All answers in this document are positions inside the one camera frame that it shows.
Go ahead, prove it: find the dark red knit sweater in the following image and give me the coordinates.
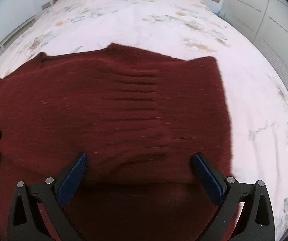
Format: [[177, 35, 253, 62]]
[[0, 44, 231, 240]]

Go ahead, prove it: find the floral pink bed duvet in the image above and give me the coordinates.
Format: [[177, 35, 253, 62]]
[[0, 0, 288, 240]]

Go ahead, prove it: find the white wardrobe with louvres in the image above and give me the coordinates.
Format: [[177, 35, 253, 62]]
[[220, 0, 288, 90]]

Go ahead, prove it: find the left wall switch plate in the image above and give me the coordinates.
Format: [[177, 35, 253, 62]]
[[42, 2, 51, 10]]

